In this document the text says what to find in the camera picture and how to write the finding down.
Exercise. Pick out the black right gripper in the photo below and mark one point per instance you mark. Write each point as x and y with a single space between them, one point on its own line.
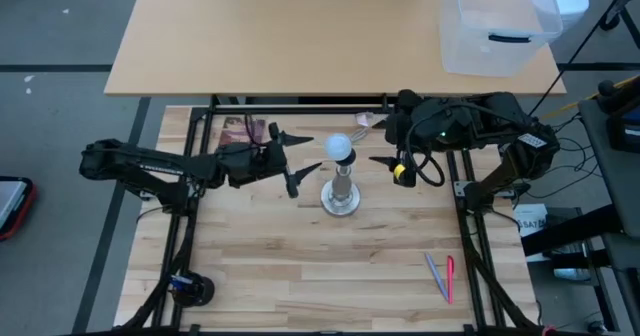
415 121

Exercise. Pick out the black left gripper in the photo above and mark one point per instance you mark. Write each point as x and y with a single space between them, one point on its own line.
255 163

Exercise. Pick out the white lightbulb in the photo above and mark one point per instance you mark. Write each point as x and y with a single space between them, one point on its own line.
337 146

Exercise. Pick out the silver metal lamp base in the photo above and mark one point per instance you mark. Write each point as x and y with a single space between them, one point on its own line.
341 196

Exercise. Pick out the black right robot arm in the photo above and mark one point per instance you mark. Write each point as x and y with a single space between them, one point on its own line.
510 126

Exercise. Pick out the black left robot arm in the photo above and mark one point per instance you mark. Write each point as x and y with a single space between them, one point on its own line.
145 166

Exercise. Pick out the flat picture booklet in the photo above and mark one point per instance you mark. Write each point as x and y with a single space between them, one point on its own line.
235 131

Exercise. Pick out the tan wooden desk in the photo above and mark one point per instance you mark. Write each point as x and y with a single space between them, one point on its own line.
280 36

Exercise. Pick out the grey pen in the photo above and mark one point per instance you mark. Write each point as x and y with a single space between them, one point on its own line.
436 276

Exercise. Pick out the pink pen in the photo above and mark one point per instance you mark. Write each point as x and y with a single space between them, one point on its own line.
450 281

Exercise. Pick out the white paper sign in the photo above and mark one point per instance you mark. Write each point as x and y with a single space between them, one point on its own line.
530 221

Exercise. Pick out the clear plastic storage bin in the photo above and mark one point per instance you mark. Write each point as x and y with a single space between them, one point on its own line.
500 21

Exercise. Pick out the yellow pole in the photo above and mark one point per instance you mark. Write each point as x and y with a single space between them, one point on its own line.
590 96

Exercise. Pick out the black slanted pole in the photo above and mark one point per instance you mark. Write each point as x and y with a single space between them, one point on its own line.
580 46

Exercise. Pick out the black equipment cart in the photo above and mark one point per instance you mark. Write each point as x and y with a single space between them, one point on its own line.
615 176

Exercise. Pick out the red-edged case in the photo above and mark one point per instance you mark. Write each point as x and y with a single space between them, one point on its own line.
12 208

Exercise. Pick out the black aluminium table frame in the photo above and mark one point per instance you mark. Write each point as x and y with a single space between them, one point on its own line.
470 256

